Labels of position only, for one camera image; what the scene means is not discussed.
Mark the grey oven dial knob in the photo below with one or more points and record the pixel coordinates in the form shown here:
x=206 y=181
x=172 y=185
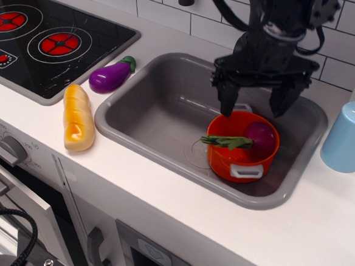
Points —
x=12 y=151

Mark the black toy stovetop red burners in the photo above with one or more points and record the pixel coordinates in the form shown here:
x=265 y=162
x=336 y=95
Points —
x=46 y=46

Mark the grey plastic sink basin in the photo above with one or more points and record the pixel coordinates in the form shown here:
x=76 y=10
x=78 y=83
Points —
x=164 y=109

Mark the orange toy pot grey handles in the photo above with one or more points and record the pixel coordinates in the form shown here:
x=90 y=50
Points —
x=237 y=165

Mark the grey cabinet door handle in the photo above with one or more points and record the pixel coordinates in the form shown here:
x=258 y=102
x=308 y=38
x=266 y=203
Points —
x=94 y=241

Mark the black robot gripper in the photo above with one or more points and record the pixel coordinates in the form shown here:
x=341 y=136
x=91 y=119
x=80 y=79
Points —
x=268 y=60

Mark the yellow toy bread loaf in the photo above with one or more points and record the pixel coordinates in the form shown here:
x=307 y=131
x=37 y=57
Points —
x=79 y=130

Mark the purple toy eggplant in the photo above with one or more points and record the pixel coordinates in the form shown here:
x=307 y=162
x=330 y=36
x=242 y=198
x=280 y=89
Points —
x=110 y=78

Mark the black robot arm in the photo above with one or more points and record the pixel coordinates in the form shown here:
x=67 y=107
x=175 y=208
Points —
x=292 y=17

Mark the light blue plastic cup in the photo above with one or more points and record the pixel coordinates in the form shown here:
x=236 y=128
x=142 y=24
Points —
x=338 y=150

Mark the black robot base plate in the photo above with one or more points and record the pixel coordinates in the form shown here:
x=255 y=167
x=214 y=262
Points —
x=12 y=244

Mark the purple toy beet green leaves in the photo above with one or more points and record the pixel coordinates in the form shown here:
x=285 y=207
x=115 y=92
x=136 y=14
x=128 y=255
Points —
x=258 y=140

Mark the black toy faucet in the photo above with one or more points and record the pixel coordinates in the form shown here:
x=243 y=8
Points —
x=229 y=16

